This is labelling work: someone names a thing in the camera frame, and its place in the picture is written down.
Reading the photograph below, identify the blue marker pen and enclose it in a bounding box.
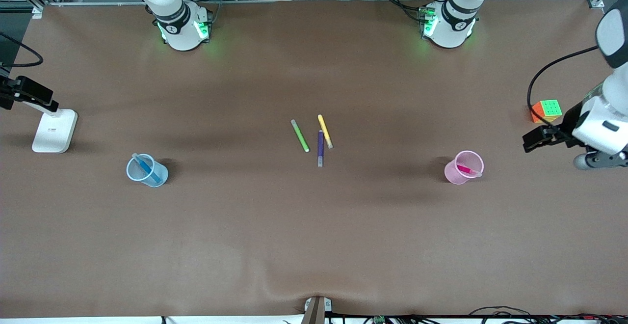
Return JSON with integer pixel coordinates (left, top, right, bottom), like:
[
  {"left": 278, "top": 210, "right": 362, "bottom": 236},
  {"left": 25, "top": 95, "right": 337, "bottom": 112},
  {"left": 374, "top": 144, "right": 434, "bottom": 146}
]
[{"left": 131, "top": 153, "right": 162, "bottom": 185}]

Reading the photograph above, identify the colourful puzzle cube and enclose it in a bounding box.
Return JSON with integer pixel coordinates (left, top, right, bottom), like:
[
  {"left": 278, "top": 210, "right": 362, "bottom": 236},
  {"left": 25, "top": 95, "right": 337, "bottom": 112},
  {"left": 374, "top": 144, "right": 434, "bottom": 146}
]
[{"left": 531, "top": 99, "right": 563, "bottom": 124}]

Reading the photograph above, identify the white plastic stand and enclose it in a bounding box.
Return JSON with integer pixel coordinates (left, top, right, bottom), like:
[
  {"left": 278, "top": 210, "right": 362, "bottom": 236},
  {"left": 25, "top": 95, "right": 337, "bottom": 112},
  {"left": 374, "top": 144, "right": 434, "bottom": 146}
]
[{"left": 22, "top": 98, "right": 79, "bottom": 154}]

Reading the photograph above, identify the pink plastic cup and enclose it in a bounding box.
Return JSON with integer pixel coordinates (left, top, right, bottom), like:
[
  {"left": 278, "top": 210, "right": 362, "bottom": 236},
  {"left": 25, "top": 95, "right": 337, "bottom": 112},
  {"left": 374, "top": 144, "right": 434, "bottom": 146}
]
[{"left": 444, "top": 150, "right": 485, "bottom": 185}]

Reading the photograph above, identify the light blue plastic cup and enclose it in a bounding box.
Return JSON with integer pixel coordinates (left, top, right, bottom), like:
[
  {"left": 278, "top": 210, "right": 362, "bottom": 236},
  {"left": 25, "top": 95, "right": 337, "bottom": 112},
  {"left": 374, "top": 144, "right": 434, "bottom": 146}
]
[{"left": 126, "top": 153, "right": 169, "bottom": 188}]

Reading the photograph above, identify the yellow marker pen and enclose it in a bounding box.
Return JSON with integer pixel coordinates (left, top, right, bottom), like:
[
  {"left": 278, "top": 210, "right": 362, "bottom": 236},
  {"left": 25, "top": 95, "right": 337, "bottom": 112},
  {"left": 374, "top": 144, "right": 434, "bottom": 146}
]
[{"left": 317, "top": 114, "right": 334, "bottom": 149}]

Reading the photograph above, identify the green marker pen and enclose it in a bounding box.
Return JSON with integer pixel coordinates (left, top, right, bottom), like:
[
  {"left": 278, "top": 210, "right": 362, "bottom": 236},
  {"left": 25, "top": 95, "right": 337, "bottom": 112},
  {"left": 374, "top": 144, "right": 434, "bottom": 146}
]
[{"left": 290, "top": 119, "right": 311, "bottom": 153}]

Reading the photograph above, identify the brown table cover sheet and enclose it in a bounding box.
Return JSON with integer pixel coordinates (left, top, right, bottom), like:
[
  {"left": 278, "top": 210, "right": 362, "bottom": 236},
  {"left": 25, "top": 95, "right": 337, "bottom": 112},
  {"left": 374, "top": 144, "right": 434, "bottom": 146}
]
[{"left": 0, "top": 0, "right": 628, "bottom": 318}]

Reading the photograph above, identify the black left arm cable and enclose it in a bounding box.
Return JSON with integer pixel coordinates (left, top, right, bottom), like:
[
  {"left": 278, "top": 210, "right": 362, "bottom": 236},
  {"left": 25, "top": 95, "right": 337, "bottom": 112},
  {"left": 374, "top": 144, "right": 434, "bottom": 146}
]
[{"left": 527, "top": 45, "right": 600, "bottom": 133}]

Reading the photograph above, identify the black cable bundle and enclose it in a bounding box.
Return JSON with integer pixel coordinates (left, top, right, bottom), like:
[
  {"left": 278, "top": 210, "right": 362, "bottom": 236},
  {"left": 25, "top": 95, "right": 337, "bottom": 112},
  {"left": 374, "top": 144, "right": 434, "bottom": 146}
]
[{"left": 469, "top": 306, "right": 628, "bottom": 324}]

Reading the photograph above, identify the camera mount post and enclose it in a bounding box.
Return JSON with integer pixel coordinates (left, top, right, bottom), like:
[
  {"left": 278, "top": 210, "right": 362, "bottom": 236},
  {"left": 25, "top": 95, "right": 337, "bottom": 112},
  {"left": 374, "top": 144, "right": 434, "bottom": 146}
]
[{"left": 300, "top": 296, "right": 334, "bottom": 324}]

